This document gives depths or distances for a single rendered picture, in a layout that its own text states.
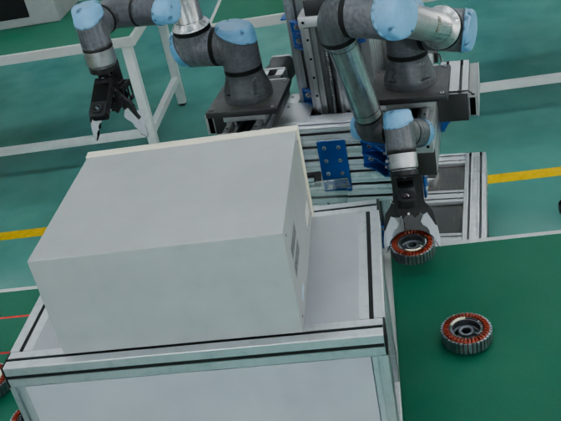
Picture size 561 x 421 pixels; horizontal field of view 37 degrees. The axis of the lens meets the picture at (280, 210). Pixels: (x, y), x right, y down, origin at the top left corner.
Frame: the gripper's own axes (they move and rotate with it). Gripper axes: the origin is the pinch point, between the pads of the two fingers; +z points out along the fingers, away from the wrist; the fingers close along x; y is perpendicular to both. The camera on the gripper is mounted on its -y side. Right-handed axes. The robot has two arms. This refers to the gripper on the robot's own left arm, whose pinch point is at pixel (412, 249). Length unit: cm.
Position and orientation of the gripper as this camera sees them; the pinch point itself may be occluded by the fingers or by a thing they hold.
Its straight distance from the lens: 212.6
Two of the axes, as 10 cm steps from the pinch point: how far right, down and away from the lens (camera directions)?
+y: 1.5, -0.3, 9.9
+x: -9.8, 1.2, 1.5
